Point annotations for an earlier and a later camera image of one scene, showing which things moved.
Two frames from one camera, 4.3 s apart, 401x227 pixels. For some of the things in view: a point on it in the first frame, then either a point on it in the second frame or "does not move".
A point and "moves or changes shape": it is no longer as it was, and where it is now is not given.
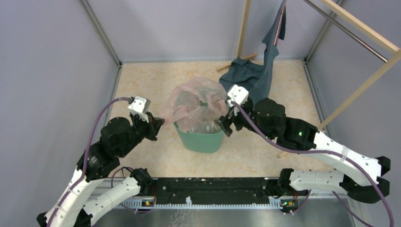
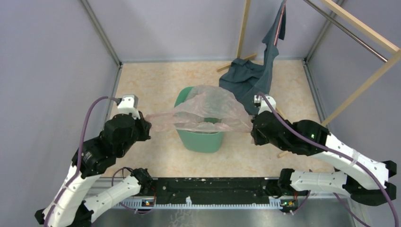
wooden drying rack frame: (375, 34) does not move
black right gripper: (225, 121) → (257, 139)
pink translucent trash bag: (195, 106) moves or changes shape
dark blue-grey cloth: (257, 77) does not move
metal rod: (350, 33) does not move
